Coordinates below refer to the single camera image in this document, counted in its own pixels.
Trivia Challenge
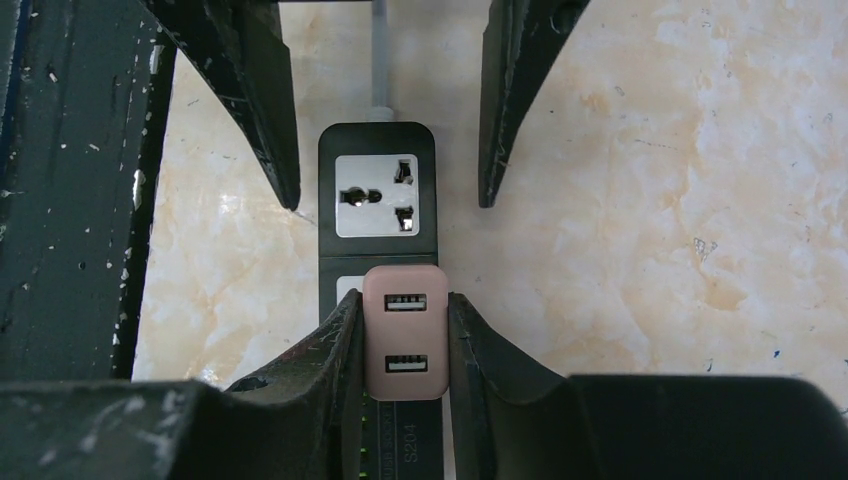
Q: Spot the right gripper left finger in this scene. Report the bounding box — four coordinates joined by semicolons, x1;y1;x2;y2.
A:
142;0;301;211

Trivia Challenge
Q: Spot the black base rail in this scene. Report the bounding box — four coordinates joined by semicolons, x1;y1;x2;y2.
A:
1;1;176;382

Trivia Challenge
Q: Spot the pink plug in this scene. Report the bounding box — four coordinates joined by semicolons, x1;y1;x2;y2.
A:
362;265;449;401

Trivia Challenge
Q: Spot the black power strip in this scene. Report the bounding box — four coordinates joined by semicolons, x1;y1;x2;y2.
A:
318;121;445;479

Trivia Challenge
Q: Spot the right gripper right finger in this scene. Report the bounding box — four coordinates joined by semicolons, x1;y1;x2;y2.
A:
478;0;589;208

